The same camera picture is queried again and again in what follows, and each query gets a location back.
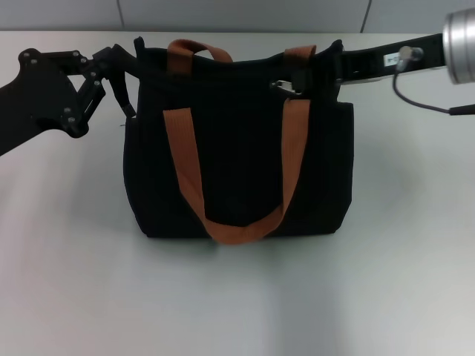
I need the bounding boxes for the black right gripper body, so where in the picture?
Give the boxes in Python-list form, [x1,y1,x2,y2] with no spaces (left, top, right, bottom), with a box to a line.
[341,33,446,87]

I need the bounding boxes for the silver zipper pull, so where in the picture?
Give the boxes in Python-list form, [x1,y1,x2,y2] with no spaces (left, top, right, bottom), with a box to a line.
[269,79,304,98]

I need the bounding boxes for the black food bag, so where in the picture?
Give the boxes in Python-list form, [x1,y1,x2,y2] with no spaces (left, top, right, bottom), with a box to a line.
[111,36,357,246]

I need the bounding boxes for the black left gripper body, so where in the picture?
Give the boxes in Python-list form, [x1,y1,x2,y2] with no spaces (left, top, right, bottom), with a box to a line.
[0,47,90,156]

